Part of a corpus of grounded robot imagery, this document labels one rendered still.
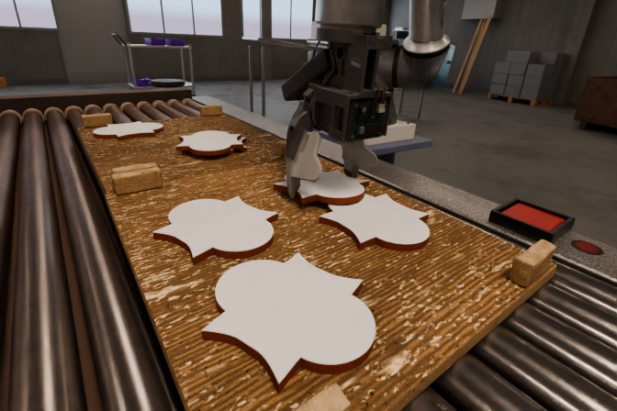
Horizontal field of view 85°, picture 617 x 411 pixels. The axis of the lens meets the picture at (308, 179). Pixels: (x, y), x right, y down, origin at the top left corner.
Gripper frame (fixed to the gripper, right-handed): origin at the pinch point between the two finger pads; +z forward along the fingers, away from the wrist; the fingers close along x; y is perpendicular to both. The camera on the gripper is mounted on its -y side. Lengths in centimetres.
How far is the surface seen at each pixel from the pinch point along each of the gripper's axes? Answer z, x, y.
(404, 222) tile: -0.3, 1.7, 13.4
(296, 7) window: -71, 585, -887
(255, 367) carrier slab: 0.6, -20.8, 19.8
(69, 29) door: 21, 20, -930
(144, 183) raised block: 0.8, -20.6, -12.5
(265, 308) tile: -0.3, -18.2, 16.5
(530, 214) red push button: 1.0, 21.0, 19.4
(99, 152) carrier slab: 3.0, -23.8, -33.6
